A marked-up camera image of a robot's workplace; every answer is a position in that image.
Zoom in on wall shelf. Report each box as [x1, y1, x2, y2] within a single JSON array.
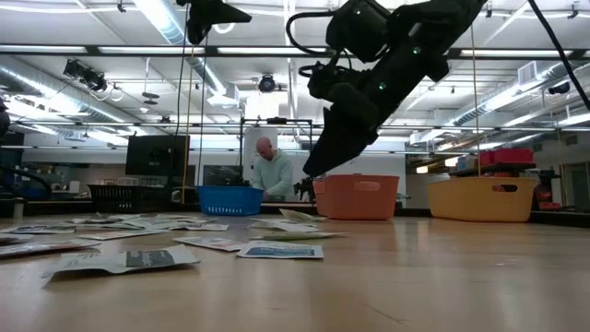
[[449, 161, 538, 179]]

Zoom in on red storage boxes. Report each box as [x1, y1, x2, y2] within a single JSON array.
[[478, 147, 535, 166]]

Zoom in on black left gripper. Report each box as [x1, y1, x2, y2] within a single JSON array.
[[177, 0, 254, 46]]

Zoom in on white packet red square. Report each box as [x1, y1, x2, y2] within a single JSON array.
[[77, 229, 165, 242], [172, 235, 248, 253], [0, 238, 101, 258]]

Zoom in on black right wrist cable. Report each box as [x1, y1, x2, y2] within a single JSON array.
[[285, 11, 345, 77]]

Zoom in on black frame stand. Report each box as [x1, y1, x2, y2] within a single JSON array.
[[238, 117, 314, 204]]

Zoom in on orange plastic bin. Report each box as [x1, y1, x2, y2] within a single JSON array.
[[313, 173, 401, 220]]

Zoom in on green striped white packet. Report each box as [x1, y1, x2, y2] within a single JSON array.
[[76, 222, 139, 231], [279, 207, 326, 222]]

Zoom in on black mesh basket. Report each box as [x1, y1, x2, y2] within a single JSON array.
[[87, 184, 174, 214]]

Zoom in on white packet blue print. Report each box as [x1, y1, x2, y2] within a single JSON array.
[[124, 219, 190, 231], [236, 240, 325, 260], [0, 224, 77, 235]]

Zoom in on black crossbar with lights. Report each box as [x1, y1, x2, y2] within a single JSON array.
[[0, 43, 590, 61]]

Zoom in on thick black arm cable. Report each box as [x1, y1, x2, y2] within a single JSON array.
[[527, 0, 590, 112]]

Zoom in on blue plastic bin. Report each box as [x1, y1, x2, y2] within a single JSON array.
[[196, 184, 265, 218]]

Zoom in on yellow plastic bin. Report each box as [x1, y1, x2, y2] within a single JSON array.
[[426, 176, 539, 223]]

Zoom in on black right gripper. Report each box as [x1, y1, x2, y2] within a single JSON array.
[[301, 82, 407, 179]]

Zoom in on person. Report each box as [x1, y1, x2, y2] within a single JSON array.
[[252, 136, 295, 203]]

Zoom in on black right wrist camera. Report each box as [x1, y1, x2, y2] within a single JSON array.
[[306, 64, 365, 101]]

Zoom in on silver ceiling air duct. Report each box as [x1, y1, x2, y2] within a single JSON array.
[[133, 0, 227, 96], [454, 59, 582, 128]]

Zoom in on yellow hanging cord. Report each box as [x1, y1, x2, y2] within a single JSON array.
[[182, 43, 198, 204]]

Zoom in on white packet dark print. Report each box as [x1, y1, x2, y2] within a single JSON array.
[[0, 232, 36, 245], [248, 219, 322, 233], [182, 223, 230, 232], [68, 215, 139, 225], [41, 243, 202, 280]]

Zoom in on black monitor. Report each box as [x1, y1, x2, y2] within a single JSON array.
[[124, 134, 191, 177]]

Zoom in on black hanging cable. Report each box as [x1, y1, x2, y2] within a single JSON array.
[[196, 34, 212, 186], [173, 4, 190, 137]]

